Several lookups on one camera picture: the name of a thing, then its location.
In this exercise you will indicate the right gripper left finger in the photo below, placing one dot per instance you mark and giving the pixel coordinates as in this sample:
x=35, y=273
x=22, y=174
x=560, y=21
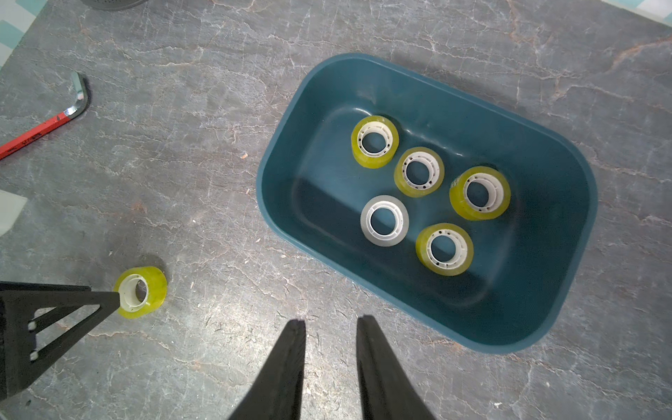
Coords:
x=277, y=391

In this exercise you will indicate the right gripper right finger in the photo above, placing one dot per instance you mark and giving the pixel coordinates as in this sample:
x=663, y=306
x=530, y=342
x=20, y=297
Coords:
x=385, y=390

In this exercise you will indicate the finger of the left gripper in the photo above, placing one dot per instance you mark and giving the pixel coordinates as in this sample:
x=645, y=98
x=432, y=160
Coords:
x=28, y=309

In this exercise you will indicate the yellow tape roll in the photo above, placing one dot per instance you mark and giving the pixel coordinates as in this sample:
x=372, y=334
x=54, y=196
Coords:
x=375, y=141
x=142, y=290
x=480, y=193
x=445, y=249
x=419, y=172

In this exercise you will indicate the white transparent tape roll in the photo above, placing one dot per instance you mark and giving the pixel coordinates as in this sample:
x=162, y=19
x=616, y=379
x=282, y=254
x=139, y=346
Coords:
x=385, y=221

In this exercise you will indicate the teal plastic storage box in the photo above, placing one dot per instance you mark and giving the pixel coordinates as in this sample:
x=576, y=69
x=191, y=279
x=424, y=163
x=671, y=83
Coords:
x=311, y=192

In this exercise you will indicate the red handled hex key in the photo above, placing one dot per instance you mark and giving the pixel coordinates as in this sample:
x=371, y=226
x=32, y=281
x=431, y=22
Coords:
x=82, y=101

